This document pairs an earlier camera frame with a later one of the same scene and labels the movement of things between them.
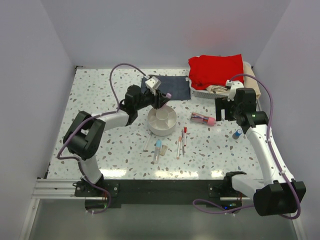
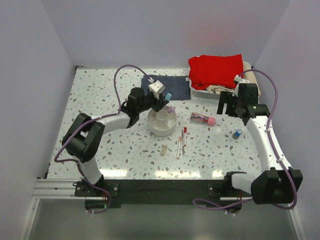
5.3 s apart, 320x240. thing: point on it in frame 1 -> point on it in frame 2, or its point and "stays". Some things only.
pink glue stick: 164,107 -> 171,109
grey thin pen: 182,143 stays
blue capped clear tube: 156,155 -> 168,96
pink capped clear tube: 197,118 stays
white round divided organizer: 162,122 stays
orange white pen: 180,139 stays
